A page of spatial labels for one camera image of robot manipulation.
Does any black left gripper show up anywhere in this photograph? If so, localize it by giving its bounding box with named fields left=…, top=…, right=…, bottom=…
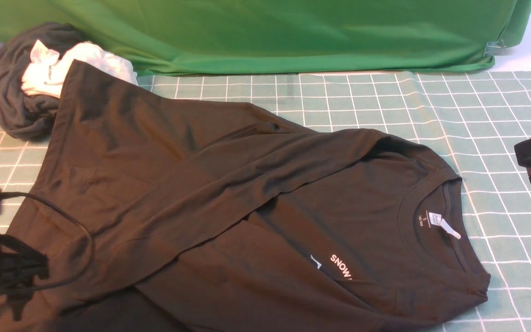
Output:
left=0, top=234, right=50, bottom=304

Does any dark gray long-sleeved shirt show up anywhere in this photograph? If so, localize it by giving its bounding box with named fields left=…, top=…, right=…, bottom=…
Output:
left=0, top=61, right=490, bottom=332

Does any white crumpled shirt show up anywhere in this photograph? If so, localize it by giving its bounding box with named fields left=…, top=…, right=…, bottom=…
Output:
left=21, top=40, right=138, bottom=98

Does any green checkered tablecloth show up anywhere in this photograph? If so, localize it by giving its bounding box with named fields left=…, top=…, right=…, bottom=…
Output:
left=0, top=73, right=531, bottom=332

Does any silver binder clip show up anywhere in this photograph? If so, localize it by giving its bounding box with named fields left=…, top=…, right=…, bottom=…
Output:
left=483, top=40, right=507, bottom=57

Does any dark gray crumpled garment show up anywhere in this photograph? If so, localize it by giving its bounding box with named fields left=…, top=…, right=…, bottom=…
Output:
left=0, top=22, right=85, bottom=141

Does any green backdrop cloth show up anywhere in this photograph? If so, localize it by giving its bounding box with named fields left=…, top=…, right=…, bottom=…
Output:
left=0, top=0, right=531, bottom=76

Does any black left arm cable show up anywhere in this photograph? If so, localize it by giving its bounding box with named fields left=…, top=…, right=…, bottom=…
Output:
left=0, top=191, right=94, bottom=296

